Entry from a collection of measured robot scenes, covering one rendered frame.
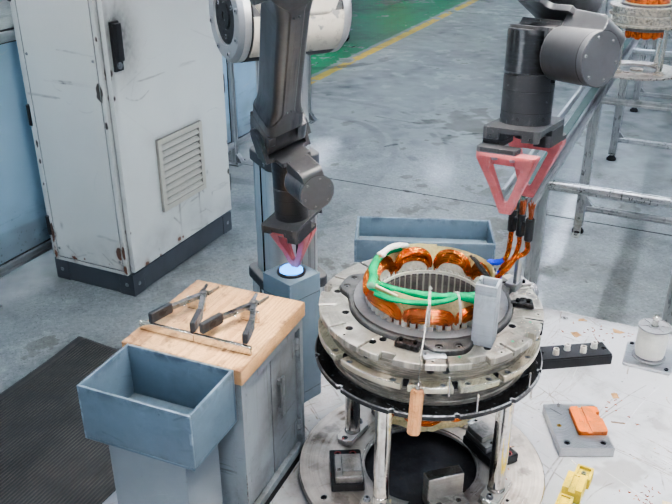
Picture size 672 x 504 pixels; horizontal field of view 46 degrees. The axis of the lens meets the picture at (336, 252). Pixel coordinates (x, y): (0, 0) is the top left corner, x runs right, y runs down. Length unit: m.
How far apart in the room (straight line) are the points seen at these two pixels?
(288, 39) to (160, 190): 2.51
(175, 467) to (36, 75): 2.50
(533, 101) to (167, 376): 0.60
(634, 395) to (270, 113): 0.86
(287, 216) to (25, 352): 2.09
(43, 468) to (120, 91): 1.43
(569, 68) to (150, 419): 0.63
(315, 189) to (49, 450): 1.71
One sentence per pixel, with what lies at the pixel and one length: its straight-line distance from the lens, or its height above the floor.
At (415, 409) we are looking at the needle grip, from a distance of 1.03.
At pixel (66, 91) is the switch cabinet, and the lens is 3.31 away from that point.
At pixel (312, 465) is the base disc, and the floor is 0.80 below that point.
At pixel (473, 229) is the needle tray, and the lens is 1.51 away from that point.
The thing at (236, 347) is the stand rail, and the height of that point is 1.07.
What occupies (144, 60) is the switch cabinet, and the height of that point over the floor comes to 0.97.
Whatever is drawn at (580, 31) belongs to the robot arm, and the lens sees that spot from 0.87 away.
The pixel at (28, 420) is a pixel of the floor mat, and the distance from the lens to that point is 2.86.
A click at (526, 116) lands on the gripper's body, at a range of 0.91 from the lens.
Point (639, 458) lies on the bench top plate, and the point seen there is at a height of 0.78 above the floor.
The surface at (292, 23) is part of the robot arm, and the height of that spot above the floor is 1.49.
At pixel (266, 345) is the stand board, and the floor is 1.06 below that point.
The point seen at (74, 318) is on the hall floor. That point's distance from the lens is 3.41.
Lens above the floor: 1.66
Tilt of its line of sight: 26 degrees down
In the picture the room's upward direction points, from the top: straight up
